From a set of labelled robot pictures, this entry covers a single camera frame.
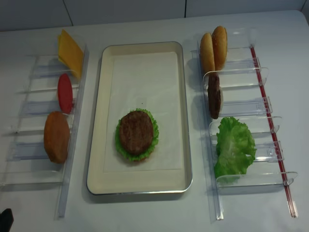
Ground brown meat patty on tray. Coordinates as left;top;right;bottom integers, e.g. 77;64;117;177
119;110;154;156

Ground bottom bun under lettuce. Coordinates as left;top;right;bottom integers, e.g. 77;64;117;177
129;155;150;162

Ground green lettuce leaf on tray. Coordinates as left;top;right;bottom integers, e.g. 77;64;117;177
115;108;159;161

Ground brown meat patty in rack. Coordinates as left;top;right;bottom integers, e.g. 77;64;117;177
208;73;221;119

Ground green lettuce leaf in rack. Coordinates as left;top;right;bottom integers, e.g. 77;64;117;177
214;117;256;178

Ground red tomato slice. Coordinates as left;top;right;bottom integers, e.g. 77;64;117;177
57;73;73;114

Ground yellow cheese slices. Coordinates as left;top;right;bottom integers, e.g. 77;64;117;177
58;29;84;81

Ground cream metal serving tray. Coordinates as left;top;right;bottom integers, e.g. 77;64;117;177
86;42;192;195

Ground tan bun half left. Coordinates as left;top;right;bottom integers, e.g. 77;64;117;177
200;32;215;73

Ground tan bun half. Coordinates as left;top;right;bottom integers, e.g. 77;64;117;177
212;26;227;71
200;32;215;73

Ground clear acrylic right rack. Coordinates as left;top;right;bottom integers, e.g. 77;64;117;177
197;29;298;220

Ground clear acrylic rack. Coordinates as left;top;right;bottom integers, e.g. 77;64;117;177
197;29;298;220
0;35;89;218

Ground orange-brown bun in left rack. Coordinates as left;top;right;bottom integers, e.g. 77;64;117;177
43;111;70;164

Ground tan bun half right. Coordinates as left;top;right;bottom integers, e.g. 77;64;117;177
212;26;227;71

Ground clear acrylic left rack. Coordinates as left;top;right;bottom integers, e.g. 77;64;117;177
0;35;89;218

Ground black object at corner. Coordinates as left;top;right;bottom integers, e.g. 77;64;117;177
0;208;14;232

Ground red rail strip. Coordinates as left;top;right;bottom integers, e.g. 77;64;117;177
250;44;298;218

